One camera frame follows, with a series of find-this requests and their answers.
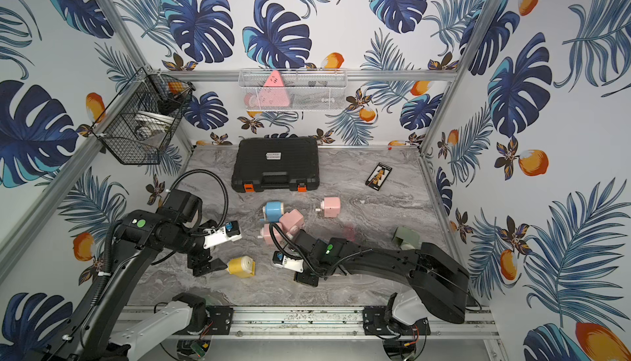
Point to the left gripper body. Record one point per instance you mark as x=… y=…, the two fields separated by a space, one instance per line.
x=201 y=260

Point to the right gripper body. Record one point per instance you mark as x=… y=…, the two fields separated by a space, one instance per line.
x=307 y=277

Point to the yellow pencil sharpener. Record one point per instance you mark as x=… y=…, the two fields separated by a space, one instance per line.
x=242 y=267

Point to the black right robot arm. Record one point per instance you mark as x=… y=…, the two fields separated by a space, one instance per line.
x=438 y=280

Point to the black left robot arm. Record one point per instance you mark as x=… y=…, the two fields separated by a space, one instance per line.
x=132 y=245

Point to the pink transparent tray back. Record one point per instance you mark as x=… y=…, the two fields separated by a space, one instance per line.
x=350 y=232

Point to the pink pencil sharpener right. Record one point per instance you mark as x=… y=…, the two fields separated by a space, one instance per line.
x=330 y=207

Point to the black plastic tool case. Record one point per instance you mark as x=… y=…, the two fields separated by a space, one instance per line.
x=276 y=163

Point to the pink triangular object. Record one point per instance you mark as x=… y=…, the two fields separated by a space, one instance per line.
x=273 y=94

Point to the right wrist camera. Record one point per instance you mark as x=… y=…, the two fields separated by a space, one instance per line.
x=281 y=260

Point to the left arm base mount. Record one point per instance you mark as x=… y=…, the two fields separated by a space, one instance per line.
x=211 y=320

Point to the aluminium front rail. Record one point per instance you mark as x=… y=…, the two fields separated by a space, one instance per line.
x=340 y=323

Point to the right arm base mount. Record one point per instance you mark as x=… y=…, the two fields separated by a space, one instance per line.
x=377 y=321

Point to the black wire basket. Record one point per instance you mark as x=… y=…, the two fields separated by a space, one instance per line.
x=150 y=109

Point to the white wire mesh basket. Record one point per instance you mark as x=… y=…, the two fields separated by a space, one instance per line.
x=310 y=89

